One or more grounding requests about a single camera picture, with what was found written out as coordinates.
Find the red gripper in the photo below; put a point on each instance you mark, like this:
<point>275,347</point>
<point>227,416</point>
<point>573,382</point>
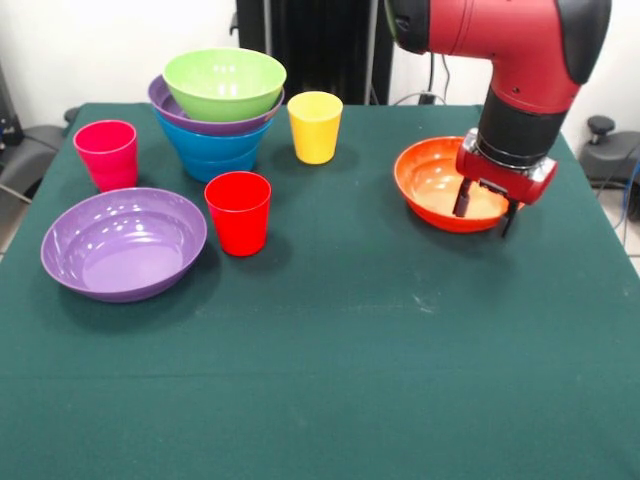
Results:
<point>505,180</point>

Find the orange plastic bowl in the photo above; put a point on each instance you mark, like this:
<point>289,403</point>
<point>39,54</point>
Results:
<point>425,175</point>

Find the yellow plastic cup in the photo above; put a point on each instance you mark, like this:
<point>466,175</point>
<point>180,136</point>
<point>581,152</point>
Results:
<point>315,140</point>

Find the red plastic cup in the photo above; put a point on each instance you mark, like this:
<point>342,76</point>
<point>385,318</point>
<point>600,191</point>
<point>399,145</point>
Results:
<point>239,225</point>

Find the large blue plastic bowl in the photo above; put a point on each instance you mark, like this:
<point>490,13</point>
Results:
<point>215,147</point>

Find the green plastic bowl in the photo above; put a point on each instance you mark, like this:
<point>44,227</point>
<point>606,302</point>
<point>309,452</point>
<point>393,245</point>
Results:
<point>225,85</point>

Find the purple plastic bowl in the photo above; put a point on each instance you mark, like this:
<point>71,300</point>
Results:
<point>162,105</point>
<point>125,250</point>

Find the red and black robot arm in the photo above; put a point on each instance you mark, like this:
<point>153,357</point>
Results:
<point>520,65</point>

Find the dark green tablecloth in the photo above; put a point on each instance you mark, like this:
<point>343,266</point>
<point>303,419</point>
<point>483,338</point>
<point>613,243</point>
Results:
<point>350,325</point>

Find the small teal plastic bowl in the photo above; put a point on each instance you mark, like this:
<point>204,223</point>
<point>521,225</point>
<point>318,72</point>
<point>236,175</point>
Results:
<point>220,172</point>

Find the pink plastic cup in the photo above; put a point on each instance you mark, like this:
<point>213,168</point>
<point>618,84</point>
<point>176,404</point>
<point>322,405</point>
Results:
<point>107,160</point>

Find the grey equipment base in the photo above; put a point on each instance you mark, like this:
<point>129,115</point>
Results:
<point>30,150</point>

